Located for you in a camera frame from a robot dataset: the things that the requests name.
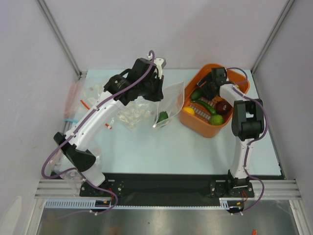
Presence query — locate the orange plastic basket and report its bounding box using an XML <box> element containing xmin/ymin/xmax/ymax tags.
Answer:
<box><xmin>179</xmin><ymin>63</ymin><xmax>250</xmax><ymax>138</ymax></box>

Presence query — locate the white slotted cable duct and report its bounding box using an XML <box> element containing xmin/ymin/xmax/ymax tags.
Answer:
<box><xmin>45</xmin><ymin>198</ymin><xmax>244</xmax><ymax>210</ymax></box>

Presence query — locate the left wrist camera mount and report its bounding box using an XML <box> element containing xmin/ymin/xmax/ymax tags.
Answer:
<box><xmin>146</xmin><ymin>54</ymin><xmax>166</xmax><ymax>79</ymax></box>

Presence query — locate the green chili pepper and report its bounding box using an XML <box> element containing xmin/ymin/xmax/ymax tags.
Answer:
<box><xmin>191</xmin><ymin>100</ymin><xmax>217</xmax><ymax>116</ymax></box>

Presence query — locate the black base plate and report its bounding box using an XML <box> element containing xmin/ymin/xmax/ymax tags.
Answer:
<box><xmin>48</xmin><ymin>171</ymin><xmax>286</xmax><ymax>208</ymax></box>

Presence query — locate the oval dark green avocado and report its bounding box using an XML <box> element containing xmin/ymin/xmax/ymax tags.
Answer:
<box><xmin>190</xmin><ymin>88</ymin><xmax>203</xmax><ymax>101</ymax></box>

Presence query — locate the aluminium front rail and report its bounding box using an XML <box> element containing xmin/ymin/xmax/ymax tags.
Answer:
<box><xmin>35</xmin><ymin>179</ymin><xmax>301</xmax><ymax>200</ymax></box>

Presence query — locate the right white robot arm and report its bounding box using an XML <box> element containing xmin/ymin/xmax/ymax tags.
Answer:
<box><xmin>198</xmin><ymin>67</ymin><xmax>268</xmax><ymax>197</ymax></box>

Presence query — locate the clear dotted zip bag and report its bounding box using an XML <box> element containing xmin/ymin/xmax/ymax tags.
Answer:
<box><xmin>153</xmin><ymin>81</ymin><xmax>184</xmax><ymax>129</ymax></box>

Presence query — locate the dark red apple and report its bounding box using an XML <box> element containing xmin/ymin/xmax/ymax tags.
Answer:
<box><xmin>215</xmin><ymin>101</ymin><xmax>232</xmax><ymax>115</ymax></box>

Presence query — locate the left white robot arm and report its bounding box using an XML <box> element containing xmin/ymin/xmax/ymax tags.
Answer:
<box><xmin>54</xmin><ymin>57</ymin><xmax>166</xmax><ymax>196</ymax></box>

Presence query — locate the yellow lemon left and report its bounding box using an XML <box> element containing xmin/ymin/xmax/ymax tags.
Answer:
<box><xmin>183</xmin><ymin>106</ymin><xmax>195</xmax><ymax>116</ymax></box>

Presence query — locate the green lime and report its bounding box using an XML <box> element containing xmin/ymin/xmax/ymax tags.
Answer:
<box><xmin>209</xmin><ymin>115</ymin><xmax>224</xmax><ymax>126</ymax></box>

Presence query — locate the crumpled clear bag middle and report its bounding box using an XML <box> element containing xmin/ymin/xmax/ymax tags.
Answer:
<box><xmin>116</xmin><ymin>97</ymin><xmax>157</xmax><ymax>130</ymax></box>

